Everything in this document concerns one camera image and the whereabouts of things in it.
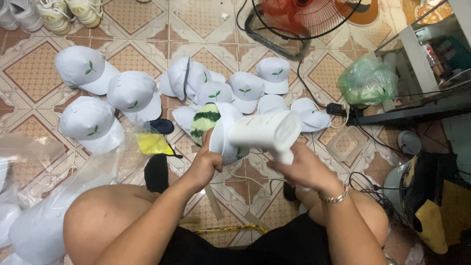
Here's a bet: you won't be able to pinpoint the yellow cloth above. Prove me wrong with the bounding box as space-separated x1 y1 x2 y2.
135 132 176 157

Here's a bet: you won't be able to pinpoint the person's left hand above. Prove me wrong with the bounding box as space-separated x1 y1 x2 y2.
188 128 224 185

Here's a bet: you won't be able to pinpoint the heap of white caps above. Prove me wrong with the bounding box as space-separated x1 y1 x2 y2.
55 45 332 154

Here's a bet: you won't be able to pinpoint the cream sneaker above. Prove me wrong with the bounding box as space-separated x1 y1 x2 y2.
65 0 104 29
36 0 75 36

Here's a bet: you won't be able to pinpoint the orange door mat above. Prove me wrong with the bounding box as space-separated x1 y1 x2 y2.
334 0 380 27

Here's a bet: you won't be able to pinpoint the dark blue cap brim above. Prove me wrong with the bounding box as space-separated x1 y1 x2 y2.
149 119 175 135

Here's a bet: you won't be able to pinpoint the black and yellow bag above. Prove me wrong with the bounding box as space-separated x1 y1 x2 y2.
400 152 471 255

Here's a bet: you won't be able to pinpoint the grey round lid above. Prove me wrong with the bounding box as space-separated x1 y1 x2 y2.
398 131 422 155

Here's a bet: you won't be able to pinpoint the wooden slat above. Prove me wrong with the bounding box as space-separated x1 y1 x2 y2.
203 183 224 221
244 211 272 232

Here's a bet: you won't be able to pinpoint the clear plastic bag of caps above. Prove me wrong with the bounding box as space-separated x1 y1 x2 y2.
0 119 173 265

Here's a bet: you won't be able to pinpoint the white leaf-print cap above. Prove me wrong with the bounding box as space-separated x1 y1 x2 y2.
209 102 251 166

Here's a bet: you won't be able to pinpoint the black power strip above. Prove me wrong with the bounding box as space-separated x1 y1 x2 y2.
326 103 366 119

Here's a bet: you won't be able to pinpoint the green plastic bag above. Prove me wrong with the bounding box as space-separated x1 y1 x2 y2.
337 55 399 107

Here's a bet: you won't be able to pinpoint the white steamer cord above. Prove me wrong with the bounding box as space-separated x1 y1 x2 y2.
224 172 288 196

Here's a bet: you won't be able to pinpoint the yellow patterned stick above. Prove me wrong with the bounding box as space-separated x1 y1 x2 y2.
191 224 269 236

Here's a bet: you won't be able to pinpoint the red fan with black grille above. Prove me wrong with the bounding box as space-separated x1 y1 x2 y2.
244 0 363 62

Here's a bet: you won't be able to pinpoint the green striped watermelon ball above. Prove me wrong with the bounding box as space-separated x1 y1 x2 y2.
190 103 222 147

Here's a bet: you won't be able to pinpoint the black fan cable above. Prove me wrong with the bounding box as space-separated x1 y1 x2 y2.
236 0 328 109

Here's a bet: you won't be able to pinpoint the black cloth piece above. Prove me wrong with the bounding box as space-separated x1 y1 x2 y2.
144 154 170 194

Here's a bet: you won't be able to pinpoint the grey pot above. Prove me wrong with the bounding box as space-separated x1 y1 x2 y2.
383 160 413 218

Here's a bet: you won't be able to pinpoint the clear plastic container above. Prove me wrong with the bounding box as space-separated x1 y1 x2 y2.
326 126 369 165

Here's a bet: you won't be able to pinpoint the person's right hand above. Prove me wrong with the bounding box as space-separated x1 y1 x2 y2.
267 142 344 197

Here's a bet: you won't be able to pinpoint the white cabinet with clutter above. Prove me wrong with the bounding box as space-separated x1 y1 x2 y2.
346 0 471 126

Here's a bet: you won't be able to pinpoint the gold bracelet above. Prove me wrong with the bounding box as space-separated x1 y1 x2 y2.
318 184 349 204

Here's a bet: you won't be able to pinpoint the black shorts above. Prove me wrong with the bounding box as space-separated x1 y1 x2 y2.
158 212 333 265

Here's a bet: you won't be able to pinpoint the black cable bundle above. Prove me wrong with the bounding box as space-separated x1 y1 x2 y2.
347 171 406 222

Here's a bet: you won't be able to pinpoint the white handheld garment steamer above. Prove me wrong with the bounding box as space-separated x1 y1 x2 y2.
227 110 303 166

